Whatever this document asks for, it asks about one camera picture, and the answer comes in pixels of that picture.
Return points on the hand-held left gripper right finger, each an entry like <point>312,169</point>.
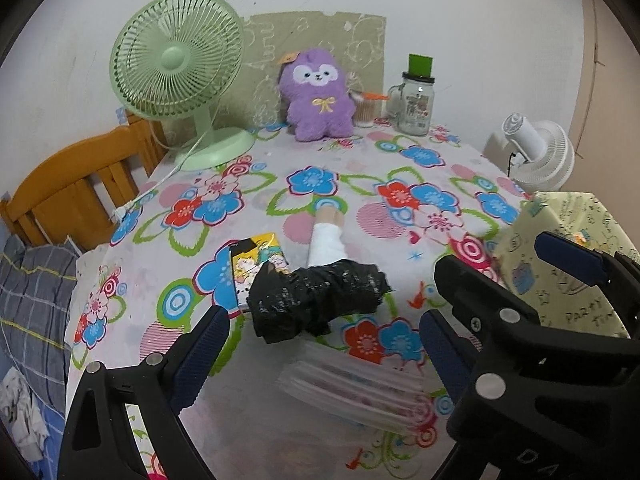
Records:
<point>442,355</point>

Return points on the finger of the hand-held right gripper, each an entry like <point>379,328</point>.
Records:
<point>500,340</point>
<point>570,255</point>

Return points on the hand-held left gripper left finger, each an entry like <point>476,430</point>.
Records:
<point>200,355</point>

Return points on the yellow cartoon fabric storage box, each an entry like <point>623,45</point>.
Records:
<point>520,260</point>

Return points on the clear packet with pink card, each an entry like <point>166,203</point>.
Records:
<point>350,390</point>

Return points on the yellow cartoon tissue pack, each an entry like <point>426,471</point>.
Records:
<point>260,260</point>

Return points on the black garbage bag roll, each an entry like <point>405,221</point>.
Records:
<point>310,300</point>

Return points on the white floor fan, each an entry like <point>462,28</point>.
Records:
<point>545,155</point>

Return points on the white bedding cloth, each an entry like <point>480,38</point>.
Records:
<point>90,270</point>

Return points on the beige door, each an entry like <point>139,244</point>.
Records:
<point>610,110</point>

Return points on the blue bed sheet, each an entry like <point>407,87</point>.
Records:
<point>52,440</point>

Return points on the grey plaid pillow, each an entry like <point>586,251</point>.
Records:
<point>35,310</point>

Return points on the crumpled grey white cloth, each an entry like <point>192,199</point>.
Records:
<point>22,410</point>

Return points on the floral tablecloth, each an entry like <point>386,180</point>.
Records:
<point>350,185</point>

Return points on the glass jar with green lid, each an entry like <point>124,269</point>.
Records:
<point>415,105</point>

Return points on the wooden bed headboard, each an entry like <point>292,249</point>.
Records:
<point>60,185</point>

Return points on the cotton swab container orange lid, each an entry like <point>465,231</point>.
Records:
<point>364,112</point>

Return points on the purple plush toy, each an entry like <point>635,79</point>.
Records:
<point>320,110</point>

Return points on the green patterned board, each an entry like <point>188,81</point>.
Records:
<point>365,45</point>

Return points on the green desk fan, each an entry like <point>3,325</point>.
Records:
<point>175,57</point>

